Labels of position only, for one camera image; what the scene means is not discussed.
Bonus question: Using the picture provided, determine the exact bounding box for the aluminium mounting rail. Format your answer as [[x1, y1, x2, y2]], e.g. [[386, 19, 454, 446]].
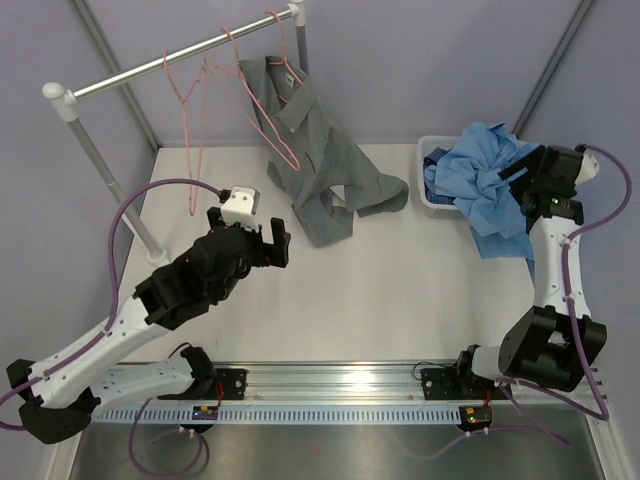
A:
[[64, 329, 609, 407]]

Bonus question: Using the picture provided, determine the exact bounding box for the pink hanger of grey shirt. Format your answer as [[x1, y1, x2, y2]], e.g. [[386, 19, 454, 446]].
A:
[[266, 10, 308, 106]]

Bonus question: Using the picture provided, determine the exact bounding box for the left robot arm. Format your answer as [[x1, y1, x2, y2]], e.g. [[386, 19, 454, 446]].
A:
[[7, 218, 291, 444]]

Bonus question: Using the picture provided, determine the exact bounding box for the pink hanger of checkered shirt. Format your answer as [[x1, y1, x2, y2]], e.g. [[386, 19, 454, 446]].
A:
[[161, 49, 215, 217]]

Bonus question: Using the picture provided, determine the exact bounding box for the grey shirt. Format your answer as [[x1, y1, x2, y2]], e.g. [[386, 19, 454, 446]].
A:
[[240, 56, 409, 247]]

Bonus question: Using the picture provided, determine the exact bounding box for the pink hanger of blue shirt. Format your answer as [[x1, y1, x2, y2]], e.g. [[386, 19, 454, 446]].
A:
[[206, 27, 301, 172]]

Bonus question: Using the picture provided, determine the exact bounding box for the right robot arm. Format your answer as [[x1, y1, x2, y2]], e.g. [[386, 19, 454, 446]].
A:
[[452, 146, 607, 397]]

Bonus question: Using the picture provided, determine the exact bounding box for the white plastic basket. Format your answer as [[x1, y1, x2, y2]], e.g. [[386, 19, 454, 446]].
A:
[[417, 127, 533, 229]]

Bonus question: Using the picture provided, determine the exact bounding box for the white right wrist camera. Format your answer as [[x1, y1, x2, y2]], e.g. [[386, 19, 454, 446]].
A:
[[575, 144, 600, 185]]

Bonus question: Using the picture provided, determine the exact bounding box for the metal clothes rack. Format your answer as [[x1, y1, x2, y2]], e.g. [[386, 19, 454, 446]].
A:
[[40, 0, 310, 266]]

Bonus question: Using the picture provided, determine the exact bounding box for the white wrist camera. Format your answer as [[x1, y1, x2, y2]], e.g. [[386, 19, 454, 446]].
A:
[[575, 144, 600, 185], [221, 186, 260, 232]]

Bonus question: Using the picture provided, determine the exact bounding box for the white slotted cable duct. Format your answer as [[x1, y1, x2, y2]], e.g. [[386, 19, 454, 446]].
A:
[[97, 403, 461, 425]]

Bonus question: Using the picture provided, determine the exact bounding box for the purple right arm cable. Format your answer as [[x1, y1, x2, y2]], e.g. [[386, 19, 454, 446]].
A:
[[399, 143, 635, 461]]

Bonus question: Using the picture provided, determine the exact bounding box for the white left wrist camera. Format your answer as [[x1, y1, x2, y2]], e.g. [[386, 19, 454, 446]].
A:
[[221, 186, 260, 232]]

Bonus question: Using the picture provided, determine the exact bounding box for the blue checkered shirt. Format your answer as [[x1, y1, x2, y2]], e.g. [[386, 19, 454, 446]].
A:
[[423, 147, 454, 206]]

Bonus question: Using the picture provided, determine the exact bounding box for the light blue shirt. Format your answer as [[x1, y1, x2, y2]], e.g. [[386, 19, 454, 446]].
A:
[[423, 122, 538, 260]]

